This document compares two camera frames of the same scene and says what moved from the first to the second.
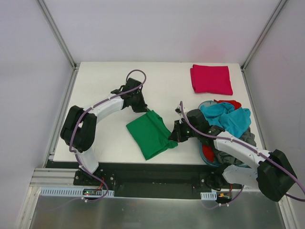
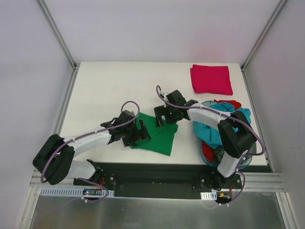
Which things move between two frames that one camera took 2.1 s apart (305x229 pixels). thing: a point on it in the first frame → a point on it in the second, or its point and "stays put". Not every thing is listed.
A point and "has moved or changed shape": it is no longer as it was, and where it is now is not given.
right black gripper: (178, 132) → (165, 113)
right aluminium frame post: (263, 35) stays put
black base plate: (155, 180) stays put
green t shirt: (151, 134) has moved or changed shape
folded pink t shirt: (211, 79) stays put
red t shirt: (207, 151) stays put
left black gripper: (139, 105) → (134, 133)
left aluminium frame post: (58, 35) stays put
